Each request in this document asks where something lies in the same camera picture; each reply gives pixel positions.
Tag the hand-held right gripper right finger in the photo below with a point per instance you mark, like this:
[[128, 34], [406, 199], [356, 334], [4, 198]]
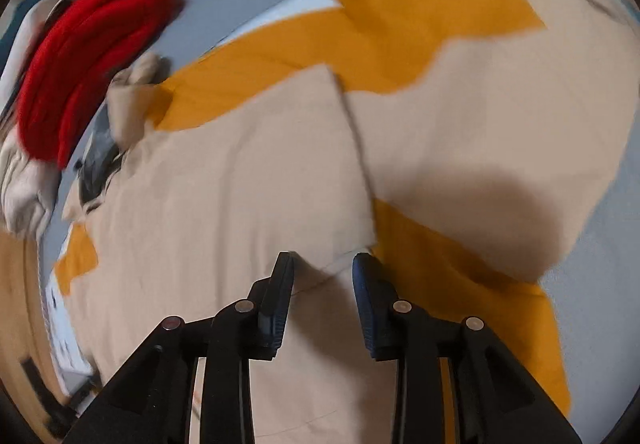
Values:
[[364, 294]]

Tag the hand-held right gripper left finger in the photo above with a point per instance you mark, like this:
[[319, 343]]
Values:
[[275, 296]]

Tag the beige and yellow garment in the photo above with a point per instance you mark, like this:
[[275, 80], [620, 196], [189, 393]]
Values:
[[450, 124]]

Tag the white folded fleece blanket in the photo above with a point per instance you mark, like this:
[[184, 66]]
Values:
[[25, 194]]

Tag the red folded blanket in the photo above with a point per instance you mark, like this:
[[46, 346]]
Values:
[[90, 39]]

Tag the printed grey bedsheet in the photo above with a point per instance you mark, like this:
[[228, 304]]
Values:
[[240, 4]]

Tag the wooden bed frame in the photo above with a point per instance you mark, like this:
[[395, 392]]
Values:
[[20, 304]]

